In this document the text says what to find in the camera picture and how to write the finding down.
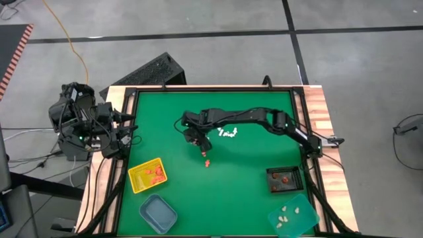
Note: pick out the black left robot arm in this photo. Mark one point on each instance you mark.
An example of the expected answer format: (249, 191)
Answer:
(69, 112)

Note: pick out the dark device with screen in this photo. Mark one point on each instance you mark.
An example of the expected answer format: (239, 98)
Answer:
(4, 218)

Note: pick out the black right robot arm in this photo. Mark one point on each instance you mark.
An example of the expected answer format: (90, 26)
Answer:
(251, 115)

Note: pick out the black perforated computer case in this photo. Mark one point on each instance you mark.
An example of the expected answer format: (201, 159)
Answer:
(148, 72)

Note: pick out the black diagonal frame strut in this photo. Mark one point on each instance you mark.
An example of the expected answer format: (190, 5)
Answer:
(104, 208)
(327, 205)

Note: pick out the black flat floor bar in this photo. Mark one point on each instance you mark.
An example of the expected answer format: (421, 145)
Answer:
(46, 186)

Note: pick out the black slotted plastic basket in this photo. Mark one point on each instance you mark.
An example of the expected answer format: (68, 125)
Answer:
(294, 186)

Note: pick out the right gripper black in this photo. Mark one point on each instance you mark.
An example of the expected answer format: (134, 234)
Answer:
(195, 135)

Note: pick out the grey upright panel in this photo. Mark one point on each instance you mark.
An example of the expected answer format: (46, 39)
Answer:
(4, 158)

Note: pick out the grey metal stand foot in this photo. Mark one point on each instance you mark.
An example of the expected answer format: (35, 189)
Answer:
(409, 127)

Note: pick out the black mat with striped edge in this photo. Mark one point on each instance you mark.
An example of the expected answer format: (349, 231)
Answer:
(10, 43)

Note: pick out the green table mat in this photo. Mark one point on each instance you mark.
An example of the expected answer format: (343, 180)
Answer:
(231, 205)

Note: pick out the yellow slotted plastic basket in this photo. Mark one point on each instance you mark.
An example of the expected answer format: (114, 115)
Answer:
(140, 182)

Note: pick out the blue-grey plastic tray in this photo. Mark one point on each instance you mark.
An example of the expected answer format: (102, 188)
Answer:
(158, 215)

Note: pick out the black floor tape strip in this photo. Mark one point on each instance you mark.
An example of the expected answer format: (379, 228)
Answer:
(165, 35)
(292, 36)

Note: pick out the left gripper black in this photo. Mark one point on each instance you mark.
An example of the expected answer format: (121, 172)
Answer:
(105, 117)

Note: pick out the teal plastic tray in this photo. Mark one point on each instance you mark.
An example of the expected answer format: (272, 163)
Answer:
(300, 224)

